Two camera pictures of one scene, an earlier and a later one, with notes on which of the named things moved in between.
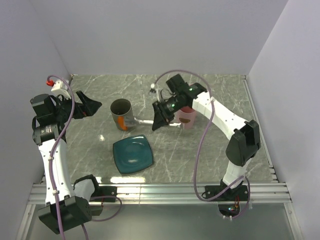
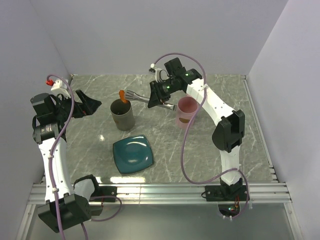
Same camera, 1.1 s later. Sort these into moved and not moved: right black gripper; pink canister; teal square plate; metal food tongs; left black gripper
Moved: metal food tongs; right black gripper
Not moved: teal square plate; left black gripper; pink canister
